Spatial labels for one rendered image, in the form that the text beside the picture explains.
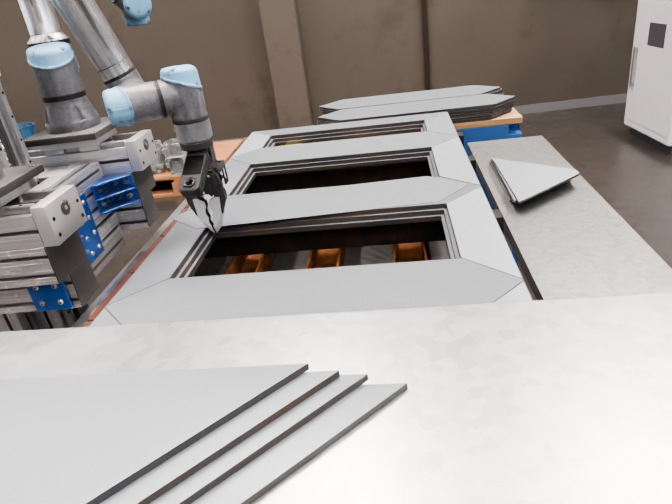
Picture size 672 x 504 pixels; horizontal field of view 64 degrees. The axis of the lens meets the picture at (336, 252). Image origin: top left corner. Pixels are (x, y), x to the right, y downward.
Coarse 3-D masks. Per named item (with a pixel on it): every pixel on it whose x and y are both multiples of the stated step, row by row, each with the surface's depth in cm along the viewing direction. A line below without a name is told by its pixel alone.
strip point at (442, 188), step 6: (432, 180) 134; (438, 180) 134; (444, 180) 133; (450, 180) 133; (432, 186) 131; (438, 186) 130; (444, 186) 130; (450, 186) 129; (456, 186) 129; (462, 186) 128; (438, 192) 127; (444, 192) 126; (450, 192) 126; (438, 198) 124; (444, 198) 123
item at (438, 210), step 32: (352, 128) 193; (384, 128) 191; (416, 128) 190; (320, 160) 165; (352, 160) 163; (384, 160) 162; (416, 160) 161; (256, 224) 127; (288, 224) 126; (320, 224) 125; (352, 224) 123; (384, 224) 123; (448, 224) 113; (192, 256) 115
